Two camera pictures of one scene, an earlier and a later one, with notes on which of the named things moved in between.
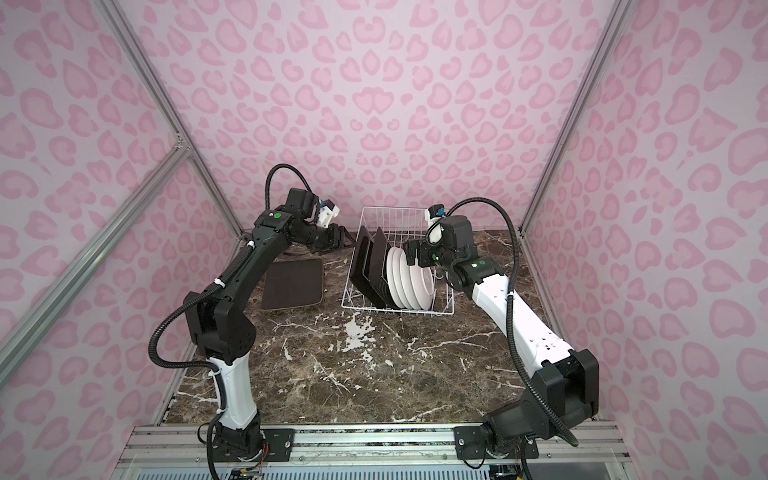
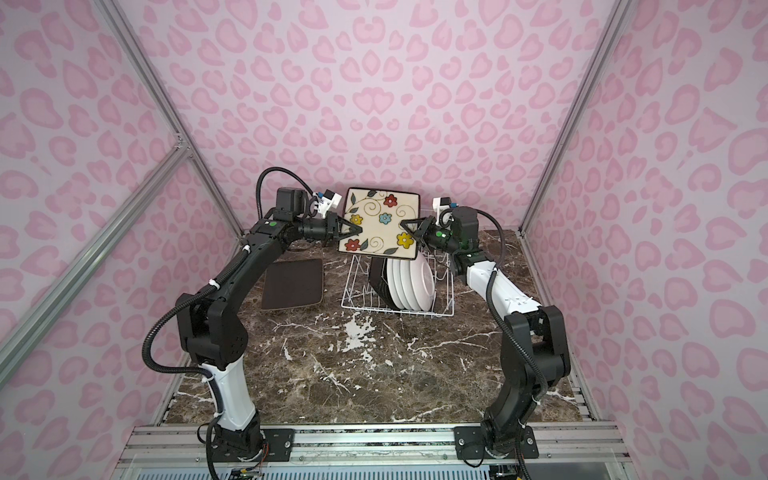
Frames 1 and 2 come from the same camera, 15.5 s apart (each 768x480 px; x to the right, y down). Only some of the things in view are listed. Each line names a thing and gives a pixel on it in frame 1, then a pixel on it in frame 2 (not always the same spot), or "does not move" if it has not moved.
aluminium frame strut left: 176,158 does not move
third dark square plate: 378,270 does not move
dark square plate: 292,283 does not move
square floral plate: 363,285 → 380,213
